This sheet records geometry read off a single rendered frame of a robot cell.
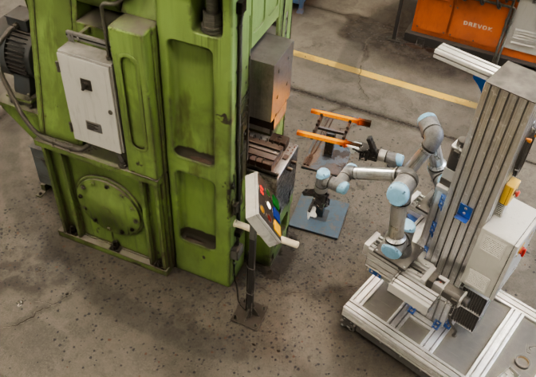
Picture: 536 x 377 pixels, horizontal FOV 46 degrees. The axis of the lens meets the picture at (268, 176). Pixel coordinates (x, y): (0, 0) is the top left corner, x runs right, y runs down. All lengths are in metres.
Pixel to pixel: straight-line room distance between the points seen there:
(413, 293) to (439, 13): 4.09
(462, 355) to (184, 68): 2.45
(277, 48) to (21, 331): 2.51
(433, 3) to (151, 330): 4.59
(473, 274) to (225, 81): 1.76
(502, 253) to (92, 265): 2.83
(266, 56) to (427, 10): 3.90
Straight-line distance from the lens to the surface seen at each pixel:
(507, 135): 3.22
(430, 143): 3.74
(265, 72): 3.52
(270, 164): 4.00
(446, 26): 7.26
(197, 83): 3.51
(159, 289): 4.58
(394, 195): 3.30
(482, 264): 3.70
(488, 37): 7.23
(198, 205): 4.15
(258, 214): 3.39
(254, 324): 4.36
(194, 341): 4.33
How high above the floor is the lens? 3.67
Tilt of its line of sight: 43 degrees down
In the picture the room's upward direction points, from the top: 3 degrees clockwise
